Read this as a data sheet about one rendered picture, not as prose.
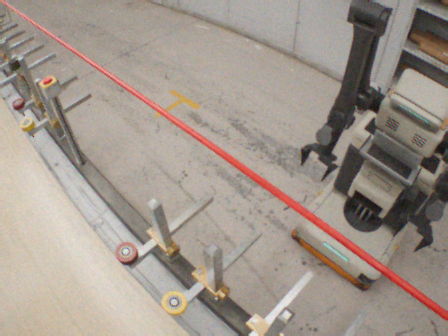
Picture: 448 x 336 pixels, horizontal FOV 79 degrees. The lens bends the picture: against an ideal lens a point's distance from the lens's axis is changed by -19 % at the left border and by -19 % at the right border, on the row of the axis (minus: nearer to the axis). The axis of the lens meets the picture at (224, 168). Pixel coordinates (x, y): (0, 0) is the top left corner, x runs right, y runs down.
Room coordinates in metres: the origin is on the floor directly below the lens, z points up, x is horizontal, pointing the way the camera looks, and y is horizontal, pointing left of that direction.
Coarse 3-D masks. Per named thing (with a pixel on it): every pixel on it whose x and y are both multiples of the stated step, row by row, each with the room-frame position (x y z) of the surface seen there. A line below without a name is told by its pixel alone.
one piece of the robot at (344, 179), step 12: (372, 120) 1.25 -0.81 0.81; (360, 132) 1.15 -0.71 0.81; (372, 132) 1.15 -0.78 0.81; (384, 132) 1.15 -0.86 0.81; (360, 144) 1.13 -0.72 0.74; (348, 156) 1.15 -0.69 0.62; (420, 156) 0.99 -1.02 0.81; (432, 156) 0.99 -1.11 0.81; (348, 168) 1.14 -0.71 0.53; (360, 168) 1.09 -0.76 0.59; (432, 168) 0.91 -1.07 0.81; (444, 168) 0.92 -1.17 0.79; (336, 180) 1.17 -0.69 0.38; (348, 180) 1.12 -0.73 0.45; (420, 180) 0.87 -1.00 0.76; (432, 180) 0.84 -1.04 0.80; (420, 192) 0.85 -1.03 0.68; (348, 204) 1.02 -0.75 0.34; (360, 204) 0.98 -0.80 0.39; (420, 204) 0.82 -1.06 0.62; (360, 216) 0.94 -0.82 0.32; (384, 216) 0.90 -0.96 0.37; (396, 216) 0.86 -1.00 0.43
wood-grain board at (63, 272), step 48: (0, 96) 1.43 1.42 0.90; (0, 144) 1.00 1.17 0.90; (0, 192) 0.69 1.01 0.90; (48, 192) 0.70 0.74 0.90; (0, 240) 0.46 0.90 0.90; (48, 240) 0.48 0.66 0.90; (96, 240) 0.50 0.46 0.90; (0, 288) 0.26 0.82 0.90; (48, 288) 0.29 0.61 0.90; (96, 288) 0.31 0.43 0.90
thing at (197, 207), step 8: (200, 200) 0.73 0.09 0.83; (208, 200) 0.73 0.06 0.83; (192, 208) 0.69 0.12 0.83; (200, 208) 0.70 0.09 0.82; (184, 216) 0.65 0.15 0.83; (192, 216) 0.66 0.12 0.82; (176, 224) 0.62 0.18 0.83; (184, 224) 0.63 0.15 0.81; (152, 240) 0.55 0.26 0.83; (144, 248) 0.51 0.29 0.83; (152, 248) 0.51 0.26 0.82; (144, 256) 0.48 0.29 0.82; (136, 264) 0.45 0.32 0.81
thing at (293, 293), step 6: (306, 276) 0.40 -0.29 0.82; (312, 276) 0.40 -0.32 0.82; (300, 282) 0.38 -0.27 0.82; (306, 282) 0.38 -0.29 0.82; (294, 288) 0.36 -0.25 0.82; (300, 288) 0.36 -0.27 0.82; (288, 294) 0.34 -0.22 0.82; (294, 294) 0.33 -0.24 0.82; (282, 300) 0.31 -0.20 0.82; (288, 300) 0.31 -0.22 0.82; (276, 306) 0.29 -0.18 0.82; (282, 306) 0.29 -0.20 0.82; (276, 312) 0.27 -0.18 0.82; (270, 318) 0.25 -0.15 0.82; (270, 324) 0.23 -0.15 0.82
